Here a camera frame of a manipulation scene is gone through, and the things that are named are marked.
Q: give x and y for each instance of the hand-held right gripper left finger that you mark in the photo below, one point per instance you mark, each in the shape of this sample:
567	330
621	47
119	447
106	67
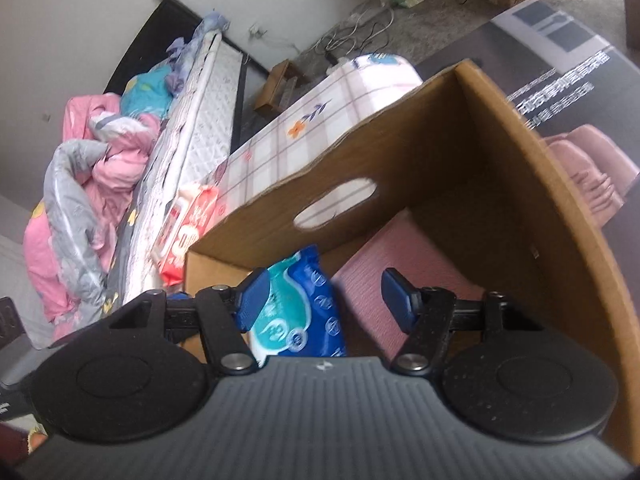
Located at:
252	300

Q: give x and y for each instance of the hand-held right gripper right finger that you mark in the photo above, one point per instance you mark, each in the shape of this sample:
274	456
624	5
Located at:
397	300

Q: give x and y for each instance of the blue tissue pack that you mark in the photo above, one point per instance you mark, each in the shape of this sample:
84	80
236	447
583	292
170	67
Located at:
320	310

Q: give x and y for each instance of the large brown cardboard box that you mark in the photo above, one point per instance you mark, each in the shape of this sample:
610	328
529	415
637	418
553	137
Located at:
450	160

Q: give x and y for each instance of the pink towel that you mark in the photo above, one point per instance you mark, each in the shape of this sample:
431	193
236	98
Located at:
360	295

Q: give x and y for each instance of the red wet wipes pack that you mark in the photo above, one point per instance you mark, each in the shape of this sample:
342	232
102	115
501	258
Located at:
185	230

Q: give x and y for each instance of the grey bed sheet yellow print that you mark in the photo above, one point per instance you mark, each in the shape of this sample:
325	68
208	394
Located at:
117	280

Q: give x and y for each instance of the pink and grey quilt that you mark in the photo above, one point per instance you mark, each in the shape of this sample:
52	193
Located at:
115	160

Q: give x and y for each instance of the white quilted mattress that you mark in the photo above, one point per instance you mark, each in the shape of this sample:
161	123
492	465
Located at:
200	110

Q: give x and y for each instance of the small open cardboard box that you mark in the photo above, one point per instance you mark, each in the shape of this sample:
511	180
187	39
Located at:
280	80

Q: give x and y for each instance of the teal pillow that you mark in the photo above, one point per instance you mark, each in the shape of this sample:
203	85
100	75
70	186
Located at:
147	90

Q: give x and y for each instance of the white power strip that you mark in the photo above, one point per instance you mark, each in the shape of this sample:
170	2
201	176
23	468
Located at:
340	62

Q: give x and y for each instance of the dark printed carton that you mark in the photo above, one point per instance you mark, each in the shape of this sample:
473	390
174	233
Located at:
575	85

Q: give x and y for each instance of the purple cloth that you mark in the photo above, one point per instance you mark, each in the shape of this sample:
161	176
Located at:
210	22

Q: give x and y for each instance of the black headboard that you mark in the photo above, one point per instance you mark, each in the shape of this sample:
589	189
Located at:
160	25

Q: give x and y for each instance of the wall socket with plug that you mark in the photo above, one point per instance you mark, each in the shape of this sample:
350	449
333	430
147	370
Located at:
257	31

